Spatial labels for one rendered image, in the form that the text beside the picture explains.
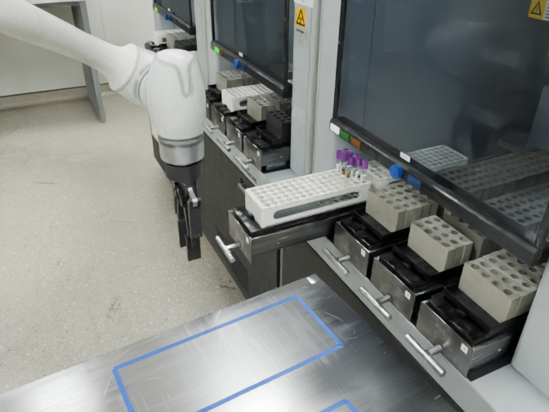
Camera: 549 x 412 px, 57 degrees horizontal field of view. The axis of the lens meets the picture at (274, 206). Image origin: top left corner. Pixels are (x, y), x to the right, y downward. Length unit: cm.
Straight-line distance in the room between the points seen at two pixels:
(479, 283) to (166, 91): 66
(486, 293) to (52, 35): 86
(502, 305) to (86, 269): 191
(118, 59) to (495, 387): 92
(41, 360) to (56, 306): 29
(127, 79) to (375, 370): 71
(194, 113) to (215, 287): 138
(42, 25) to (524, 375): 100
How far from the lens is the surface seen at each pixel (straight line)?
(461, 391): 102
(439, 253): 105
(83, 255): 257
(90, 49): 104
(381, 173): 130
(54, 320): 225
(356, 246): 114
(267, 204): 114
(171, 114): 96
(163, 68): 95
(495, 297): 97
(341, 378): 83
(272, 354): 86
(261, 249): 115
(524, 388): 102
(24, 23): 90
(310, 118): 141
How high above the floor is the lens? 145
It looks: 31 degrees down
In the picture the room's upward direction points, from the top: 1 degrees clockwise
